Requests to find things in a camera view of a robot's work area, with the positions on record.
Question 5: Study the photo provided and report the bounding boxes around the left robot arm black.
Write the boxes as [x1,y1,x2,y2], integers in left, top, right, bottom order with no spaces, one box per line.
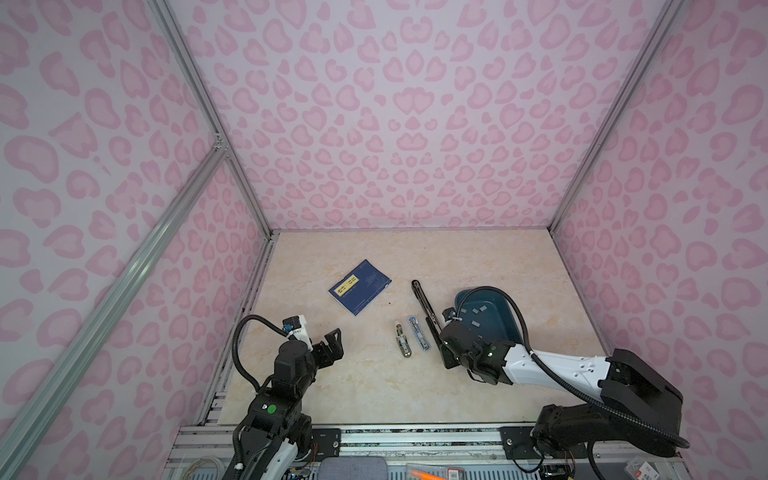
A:
[223,314,344,479]

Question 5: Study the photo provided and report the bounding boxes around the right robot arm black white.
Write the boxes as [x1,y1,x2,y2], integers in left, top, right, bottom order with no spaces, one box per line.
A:
[438,286,690,461]

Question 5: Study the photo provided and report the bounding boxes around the teal plastic tray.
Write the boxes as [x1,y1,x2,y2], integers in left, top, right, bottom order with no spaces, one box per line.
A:
[454,287,522,344]

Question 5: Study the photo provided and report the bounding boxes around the blue book yellow label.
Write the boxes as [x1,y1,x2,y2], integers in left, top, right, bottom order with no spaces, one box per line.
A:
[328,259,392,316]

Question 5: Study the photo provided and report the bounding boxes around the grey pad front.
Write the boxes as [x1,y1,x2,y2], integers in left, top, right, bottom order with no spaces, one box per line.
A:
[316,457,389,480]

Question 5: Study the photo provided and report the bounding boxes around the white tag front right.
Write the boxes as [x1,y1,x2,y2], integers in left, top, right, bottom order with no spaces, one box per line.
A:
[624,457,661,480]

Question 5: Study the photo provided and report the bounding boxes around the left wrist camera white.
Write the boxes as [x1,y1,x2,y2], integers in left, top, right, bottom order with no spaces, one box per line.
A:
[282,315,313,351]

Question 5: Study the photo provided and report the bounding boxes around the orange handled tool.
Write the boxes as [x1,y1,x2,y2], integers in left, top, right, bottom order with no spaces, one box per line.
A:
[406,464,467,480]

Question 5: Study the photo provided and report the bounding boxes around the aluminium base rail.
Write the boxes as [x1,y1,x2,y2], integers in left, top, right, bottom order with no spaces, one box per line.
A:
[161,422,691,480]

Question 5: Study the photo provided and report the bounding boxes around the aluminium diagonal frame bar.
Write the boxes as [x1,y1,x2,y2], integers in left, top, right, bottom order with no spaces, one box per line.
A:
[1,146,227,479]

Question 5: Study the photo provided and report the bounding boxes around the aluminium frame corner post left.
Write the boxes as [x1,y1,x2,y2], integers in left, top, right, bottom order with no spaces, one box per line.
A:
[146,0,273,240]

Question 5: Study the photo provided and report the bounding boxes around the aluminium frame corner post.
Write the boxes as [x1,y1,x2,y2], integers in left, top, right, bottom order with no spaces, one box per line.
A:
[146,0,273,240]
[548,0,689,236]

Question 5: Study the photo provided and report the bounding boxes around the aluminium frame corner post right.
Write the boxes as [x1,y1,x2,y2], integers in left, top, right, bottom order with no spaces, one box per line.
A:
[548,0,689,236]

